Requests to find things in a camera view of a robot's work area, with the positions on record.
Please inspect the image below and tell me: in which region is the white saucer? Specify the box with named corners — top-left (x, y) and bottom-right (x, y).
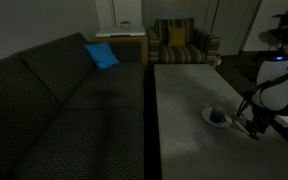
top-left (202, 107), bottom-right (232, 128)

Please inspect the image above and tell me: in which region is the wooden side table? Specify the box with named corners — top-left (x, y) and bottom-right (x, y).
top-left (95, 26), bottom-right (148, 68)

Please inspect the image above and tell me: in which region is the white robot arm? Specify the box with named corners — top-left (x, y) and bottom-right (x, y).
top-left (245, 56), bottom-right (288, 139)

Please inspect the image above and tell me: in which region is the dark patterned sofa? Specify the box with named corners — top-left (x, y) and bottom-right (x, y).
top-left (0, 33), bottom-right (144, 180)

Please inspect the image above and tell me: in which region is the blue throw pillow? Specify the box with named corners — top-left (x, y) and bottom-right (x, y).
top-left (85, 41), bottom-right (119, 69)

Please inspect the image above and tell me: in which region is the grey coffee table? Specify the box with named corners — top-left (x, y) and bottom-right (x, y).
top-left (154, 64), bottom-right (288, 180)

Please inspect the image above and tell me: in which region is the yellow throw pillow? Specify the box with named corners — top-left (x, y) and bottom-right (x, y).
top-left (168, 27), bottom-right (187, 46)

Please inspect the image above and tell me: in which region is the striped armchair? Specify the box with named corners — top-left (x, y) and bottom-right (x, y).
top-left (147, 18), bottom-right (220, 66)

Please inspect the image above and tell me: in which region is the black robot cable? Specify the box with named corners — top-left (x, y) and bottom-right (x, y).
top-left (236, 63), bottom-right (288, 118)

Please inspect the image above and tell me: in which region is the metal spoon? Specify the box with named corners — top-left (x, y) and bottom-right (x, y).
top-left (232, 115), bottom-right (249, 135)

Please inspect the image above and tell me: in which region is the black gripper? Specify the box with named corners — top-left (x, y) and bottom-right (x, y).
top-left (246, 109), bottom-right (275, 140)

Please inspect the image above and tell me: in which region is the blue coffee cup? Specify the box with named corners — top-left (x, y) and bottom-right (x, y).
top-left (210, 106), bottom-right (226, 123)

